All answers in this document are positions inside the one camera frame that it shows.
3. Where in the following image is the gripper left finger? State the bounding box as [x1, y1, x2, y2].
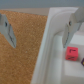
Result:
[0, 12, 18, 48]

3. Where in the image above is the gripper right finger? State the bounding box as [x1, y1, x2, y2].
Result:
[62, 7, 84, 49]

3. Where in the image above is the white plastic box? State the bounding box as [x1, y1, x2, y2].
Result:
[30, 6, 84, 84]

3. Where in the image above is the purple block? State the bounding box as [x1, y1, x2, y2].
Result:
[79, 58, 84, 65]

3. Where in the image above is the pink block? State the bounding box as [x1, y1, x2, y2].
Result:
[65, 46, 80, 62]

